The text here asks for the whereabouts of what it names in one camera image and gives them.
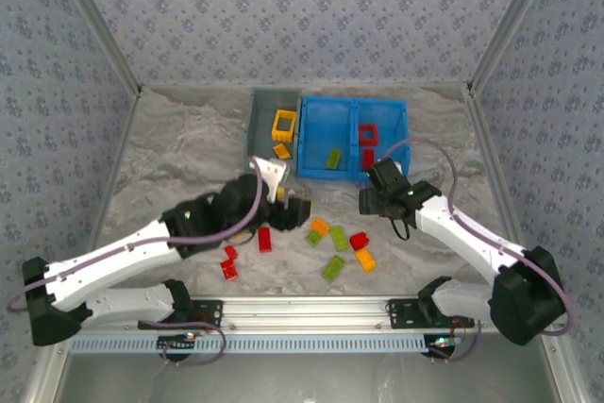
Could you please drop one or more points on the orange lego brick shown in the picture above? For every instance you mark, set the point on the orange lego brick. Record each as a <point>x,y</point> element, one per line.
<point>281,151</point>
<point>281,193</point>
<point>365,259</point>
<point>319,227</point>

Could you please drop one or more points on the long red lego brick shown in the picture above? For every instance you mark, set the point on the long red lego brick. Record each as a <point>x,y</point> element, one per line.
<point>264,239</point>
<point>368,159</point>

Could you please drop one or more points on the small green lego brick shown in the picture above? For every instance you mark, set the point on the small green lego brick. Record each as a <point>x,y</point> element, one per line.
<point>333,158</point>
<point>312,237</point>

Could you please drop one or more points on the small red lego brick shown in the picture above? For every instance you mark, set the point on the small red lego brick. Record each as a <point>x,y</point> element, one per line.
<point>230,252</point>

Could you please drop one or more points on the red lego window frame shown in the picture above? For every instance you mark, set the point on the red lego window frame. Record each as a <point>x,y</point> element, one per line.
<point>369,127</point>

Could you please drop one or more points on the blue two-compartment plastic bin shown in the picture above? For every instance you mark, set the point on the blue two-compartment plastic bin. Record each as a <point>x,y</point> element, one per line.
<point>321,129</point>

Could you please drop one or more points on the grey plastic bin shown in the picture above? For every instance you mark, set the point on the grey plastic bin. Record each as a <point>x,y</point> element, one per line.
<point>262,129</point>

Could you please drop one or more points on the yellow lego window frame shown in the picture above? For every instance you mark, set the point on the yellow lego window frame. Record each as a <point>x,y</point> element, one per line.
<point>284,113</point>

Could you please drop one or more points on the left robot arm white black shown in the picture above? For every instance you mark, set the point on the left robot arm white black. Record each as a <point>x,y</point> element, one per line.
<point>94,261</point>

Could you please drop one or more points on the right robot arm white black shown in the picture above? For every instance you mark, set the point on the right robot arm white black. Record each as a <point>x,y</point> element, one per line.
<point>472,233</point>

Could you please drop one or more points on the black controller board with LED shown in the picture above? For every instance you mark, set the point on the black controller board with LED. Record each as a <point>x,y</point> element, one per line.
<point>174,342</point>
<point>441,344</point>

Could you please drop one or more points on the grey metal lower tray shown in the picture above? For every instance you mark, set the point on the grey metal lower tray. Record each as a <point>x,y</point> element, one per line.
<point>302,379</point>

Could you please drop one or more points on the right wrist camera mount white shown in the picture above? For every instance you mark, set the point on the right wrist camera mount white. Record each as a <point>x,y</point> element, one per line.
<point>399,168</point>

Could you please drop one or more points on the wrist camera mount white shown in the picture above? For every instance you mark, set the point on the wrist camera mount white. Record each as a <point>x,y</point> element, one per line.
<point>399,168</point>
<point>271,172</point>

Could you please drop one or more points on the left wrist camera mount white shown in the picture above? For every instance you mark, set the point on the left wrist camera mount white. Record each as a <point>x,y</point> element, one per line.
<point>271,172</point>

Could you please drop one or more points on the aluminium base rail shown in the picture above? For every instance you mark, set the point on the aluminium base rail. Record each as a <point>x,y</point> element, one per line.
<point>302,313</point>

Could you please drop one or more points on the aluminium table side rail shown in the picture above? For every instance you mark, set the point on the aluminium table side rail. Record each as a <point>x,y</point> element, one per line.
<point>489,139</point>
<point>115,162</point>

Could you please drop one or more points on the aluminium frame post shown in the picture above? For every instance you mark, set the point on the aluminium frame post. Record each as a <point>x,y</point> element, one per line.
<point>510,21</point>
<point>99,21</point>

